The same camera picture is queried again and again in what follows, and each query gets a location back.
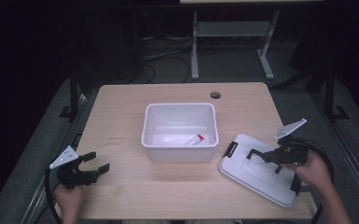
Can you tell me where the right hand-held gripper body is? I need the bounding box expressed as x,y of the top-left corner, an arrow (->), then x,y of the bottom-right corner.
272,118 -> 311,166

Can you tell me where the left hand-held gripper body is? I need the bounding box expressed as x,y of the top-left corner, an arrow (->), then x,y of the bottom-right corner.
49,146 -> 102,190

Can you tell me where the white lid with black handle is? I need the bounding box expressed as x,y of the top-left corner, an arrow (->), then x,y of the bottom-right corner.
218,133 -> 310,208

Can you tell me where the white and red ointment tube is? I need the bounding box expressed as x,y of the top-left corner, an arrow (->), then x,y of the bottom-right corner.
183,133 -> 205,147

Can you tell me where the white plastic storage box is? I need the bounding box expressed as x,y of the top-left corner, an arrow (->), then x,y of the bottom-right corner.
141,102 -> 220,163

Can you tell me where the person's left hand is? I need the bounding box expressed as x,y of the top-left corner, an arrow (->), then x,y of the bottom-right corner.
54,185 -> 85,224

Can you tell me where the person's right hand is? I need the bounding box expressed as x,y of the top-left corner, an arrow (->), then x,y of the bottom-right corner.
283,150 -> 332,194

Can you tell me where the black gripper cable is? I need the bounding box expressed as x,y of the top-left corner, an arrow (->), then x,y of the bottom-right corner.
44,167 -> 63,224
301,139 -> 336,224

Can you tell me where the black metal stand post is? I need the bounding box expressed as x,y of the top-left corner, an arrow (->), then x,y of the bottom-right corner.
59,69 -> 79,121
324,66 -> 350,123

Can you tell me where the bundle of floor cables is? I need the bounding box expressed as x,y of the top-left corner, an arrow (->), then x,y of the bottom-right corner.
141,35 -> 194,84

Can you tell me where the grey metal table frame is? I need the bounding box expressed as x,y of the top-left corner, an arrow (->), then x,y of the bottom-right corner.
190,9 -> 282,81

